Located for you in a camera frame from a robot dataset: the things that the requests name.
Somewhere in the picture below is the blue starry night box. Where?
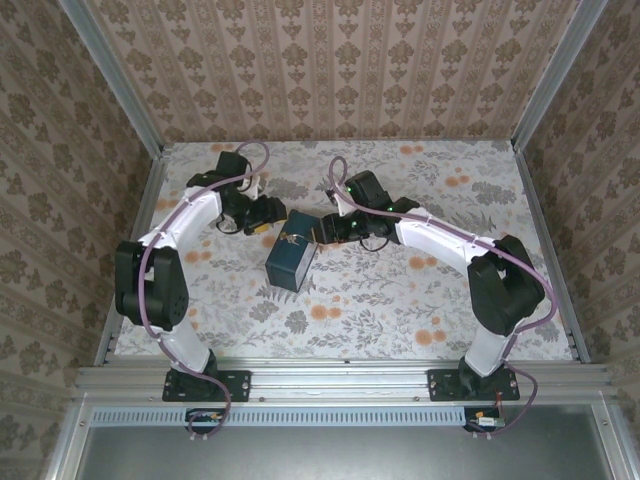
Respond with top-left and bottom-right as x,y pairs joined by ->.
263,208 -> 321,294

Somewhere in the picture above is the floral table cloth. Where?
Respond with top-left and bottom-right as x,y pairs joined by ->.
107,139 -> 576,361

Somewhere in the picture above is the grey metal panel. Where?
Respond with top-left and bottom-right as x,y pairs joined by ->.
74,404 -> 614,480

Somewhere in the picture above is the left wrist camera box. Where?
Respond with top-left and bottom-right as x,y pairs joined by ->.
235,171 -> 265,200

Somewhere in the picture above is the aluminium side rail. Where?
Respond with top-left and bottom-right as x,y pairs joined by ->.
512,142 -> 594,364
93,144 -> 174,366

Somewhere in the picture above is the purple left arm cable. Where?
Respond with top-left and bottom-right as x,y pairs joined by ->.
138,139 -> 274,442

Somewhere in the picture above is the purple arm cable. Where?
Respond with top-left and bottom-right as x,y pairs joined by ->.
327,155 -> 560,442
138,139 -> 274,442

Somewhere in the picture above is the long aluminium base rail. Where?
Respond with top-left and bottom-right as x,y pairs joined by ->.
73,357 -> 619,404

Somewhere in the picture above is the slotted grey cable duct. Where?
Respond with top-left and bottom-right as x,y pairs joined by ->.
91,405 -> 469,429

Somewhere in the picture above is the aluminium upright post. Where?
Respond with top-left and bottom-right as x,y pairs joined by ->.
57,0 -> 166,156
510,0 -> 610,151

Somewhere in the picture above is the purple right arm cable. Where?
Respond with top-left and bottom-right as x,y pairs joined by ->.
327,155 -> 560,442

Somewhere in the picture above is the cable connector plug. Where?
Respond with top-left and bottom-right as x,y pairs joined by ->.
185,407 -> 227,435
463,406 -> 507,435

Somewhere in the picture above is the aluminium lower frame rail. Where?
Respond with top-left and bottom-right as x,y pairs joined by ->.
39,399 -> 96,480
592,402 -> 634,480

